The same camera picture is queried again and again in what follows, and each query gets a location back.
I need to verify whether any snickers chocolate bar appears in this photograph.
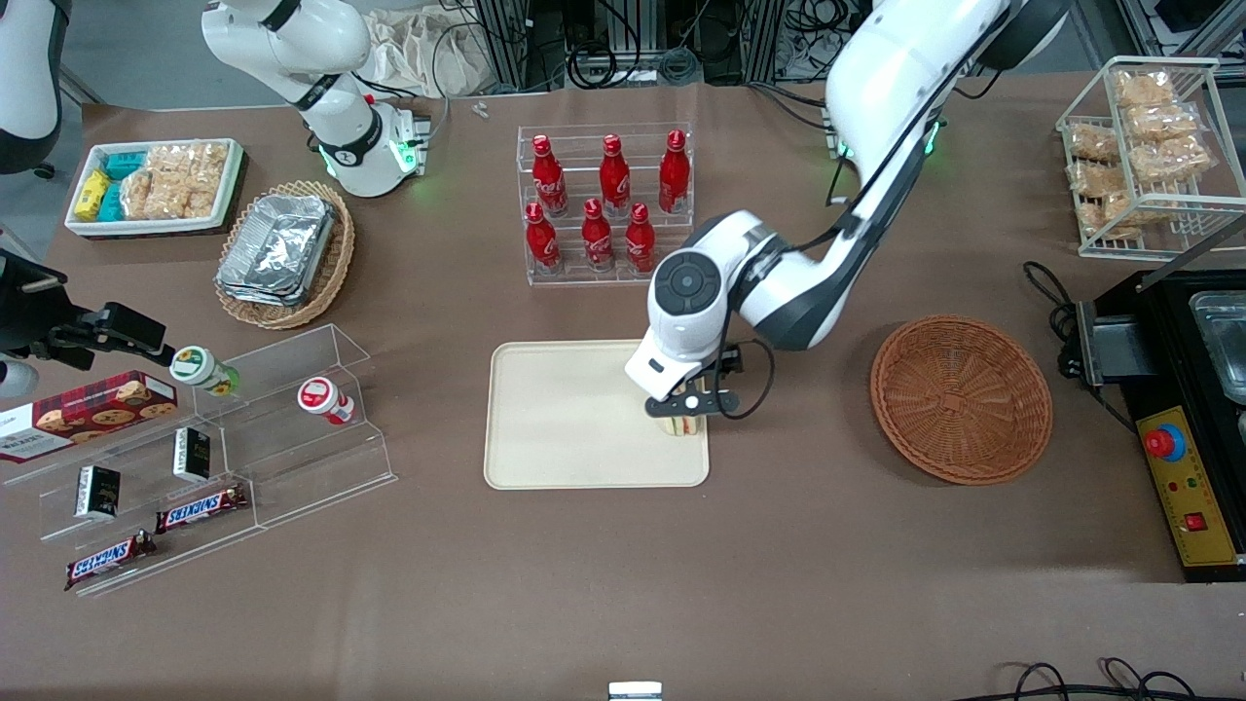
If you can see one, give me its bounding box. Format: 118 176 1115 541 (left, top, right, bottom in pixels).
64 531 157 592
156 485 249 535

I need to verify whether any steel pan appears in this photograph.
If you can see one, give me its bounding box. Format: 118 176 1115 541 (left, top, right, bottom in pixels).
1190 290 1246 402

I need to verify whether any clear acrylic bottle rack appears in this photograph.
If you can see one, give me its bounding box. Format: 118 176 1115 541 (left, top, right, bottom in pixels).
516 124 695 286

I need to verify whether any small black box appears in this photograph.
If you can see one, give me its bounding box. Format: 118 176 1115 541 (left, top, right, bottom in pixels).
75 465 122 519
173 426 211 484

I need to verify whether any black floor cable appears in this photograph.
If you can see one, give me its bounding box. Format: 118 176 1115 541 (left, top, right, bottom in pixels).
983 660 1203 701

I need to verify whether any silver foil tray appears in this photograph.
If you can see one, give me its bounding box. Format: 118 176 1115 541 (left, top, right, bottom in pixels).
219 193 337 295
216 277 327 309

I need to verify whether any grey metal box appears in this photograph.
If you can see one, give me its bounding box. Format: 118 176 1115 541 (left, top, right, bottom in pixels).
1076 302 1159 387

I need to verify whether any white wire rack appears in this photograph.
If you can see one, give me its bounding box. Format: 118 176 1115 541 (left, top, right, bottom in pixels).
1056 56 1246 260

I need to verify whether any green capped yogurt bottle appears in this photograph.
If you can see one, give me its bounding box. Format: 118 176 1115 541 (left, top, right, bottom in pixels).
170 346 239 397

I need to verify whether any clear fried snack packet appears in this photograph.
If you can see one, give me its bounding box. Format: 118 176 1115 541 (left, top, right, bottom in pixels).
1100 190 1171 240
1115 70 1176 109
1069 161 1130 201
1066 125 1121 165
1124 102 1201 143
1129 136 1217 185

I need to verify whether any grey metal bar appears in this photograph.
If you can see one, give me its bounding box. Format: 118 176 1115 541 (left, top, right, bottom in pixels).
1134 209 1246 293

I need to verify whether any white rectangular snack tray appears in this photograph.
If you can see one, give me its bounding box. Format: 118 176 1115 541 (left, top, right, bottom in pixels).
64 138 244 238

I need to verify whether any red capped yogurt bottle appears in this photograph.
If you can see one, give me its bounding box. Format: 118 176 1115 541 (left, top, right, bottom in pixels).
297 377 356 426

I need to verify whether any round brown wicker basket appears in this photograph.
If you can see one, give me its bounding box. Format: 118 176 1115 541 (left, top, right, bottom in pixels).
869 314 1054 486

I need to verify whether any grey coiled cable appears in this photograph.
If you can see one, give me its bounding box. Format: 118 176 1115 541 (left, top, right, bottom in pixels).
657 44 702 85

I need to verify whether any black appliance housing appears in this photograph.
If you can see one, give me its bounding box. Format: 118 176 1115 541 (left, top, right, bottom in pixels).
1076 268 1246 585

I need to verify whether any black arm base cable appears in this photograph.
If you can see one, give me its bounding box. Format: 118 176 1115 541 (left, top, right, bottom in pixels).
748 82 836 133

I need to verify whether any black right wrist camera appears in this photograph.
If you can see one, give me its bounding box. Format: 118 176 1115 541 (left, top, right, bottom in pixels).
92 302 177 358

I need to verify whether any yellow control panel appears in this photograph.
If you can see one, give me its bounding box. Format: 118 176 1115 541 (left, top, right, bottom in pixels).
1137 406 1246 569

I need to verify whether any red cola bottle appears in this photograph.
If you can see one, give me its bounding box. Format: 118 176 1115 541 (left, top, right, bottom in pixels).
531 134 569 217
526 203 563 274
599 134 631 217
625 203 657 276
582 199 616 274
659 129 691 215

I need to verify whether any red cookie box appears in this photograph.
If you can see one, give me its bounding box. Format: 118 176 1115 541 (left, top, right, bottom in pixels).
0 370 179 464

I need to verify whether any white plastic bag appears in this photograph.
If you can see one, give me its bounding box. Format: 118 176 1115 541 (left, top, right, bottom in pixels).
365 8 480 98

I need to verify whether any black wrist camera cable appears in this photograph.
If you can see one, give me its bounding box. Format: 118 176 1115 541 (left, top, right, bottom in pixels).
720 336 777 422

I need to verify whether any oval tan wicker basket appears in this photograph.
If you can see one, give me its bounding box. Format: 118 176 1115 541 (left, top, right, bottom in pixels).
214 180 356 330

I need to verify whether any black coiled cable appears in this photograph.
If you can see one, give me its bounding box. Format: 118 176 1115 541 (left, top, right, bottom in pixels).
568 44 617 89

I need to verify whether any yellow snack packet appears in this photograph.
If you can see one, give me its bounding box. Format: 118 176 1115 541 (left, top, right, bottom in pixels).
76 170 111 221

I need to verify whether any black appliance power cable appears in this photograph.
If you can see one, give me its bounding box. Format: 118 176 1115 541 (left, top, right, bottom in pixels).
1022 261 1087 379

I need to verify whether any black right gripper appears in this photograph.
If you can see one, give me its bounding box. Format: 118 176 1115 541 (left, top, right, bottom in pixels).
0 251 71 400

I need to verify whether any clear acrylic stepped shelf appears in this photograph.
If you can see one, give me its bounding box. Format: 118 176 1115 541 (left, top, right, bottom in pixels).
190 324 398 532
0 389 262 597

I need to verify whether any clear rice cracker packet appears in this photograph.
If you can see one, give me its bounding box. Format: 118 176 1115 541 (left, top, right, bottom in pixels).
146 144 230 181
122 170 191 221
185 161 228 219

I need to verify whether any beige rectangular tray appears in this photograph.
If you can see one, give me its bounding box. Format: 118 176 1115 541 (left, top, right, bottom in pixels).
484 338 711 490

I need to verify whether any black aluminium frame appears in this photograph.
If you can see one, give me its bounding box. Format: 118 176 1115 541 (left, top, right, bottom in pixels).
472 0 780 91

